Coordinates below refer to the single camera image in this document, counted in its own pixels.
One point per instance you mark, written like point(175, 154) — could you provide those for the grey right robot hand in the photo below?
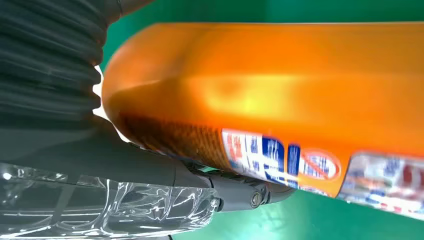
point(99, 159)

